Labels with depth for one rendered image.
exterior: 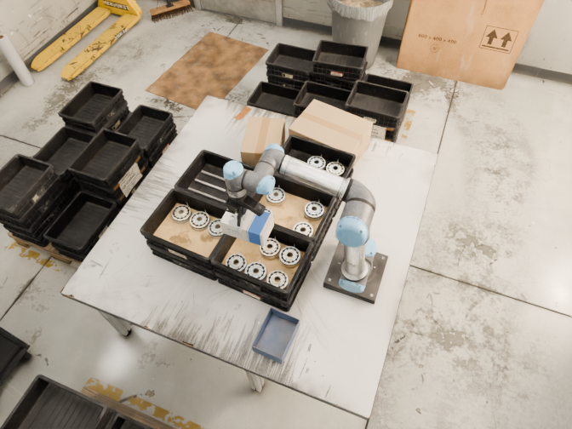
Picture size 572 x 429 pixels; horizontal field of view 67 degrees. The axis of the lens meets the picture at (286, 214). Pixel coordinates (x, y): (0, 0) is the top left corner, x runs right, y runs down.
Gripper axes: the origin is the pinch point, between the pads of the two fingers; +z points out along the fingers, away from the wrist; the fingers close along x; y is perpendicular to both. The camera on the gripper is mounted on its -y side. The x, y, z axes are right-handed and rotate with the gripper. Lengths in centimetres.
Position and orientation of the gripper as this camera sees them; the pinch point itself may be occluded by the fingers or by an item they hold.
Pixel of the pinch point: (247, 221)
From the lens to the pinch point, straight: 188.8
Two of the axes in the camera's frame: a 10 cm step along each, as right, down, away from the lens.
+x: -3.7, 7.7, -5.3
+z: 0.3, 5.7, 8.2
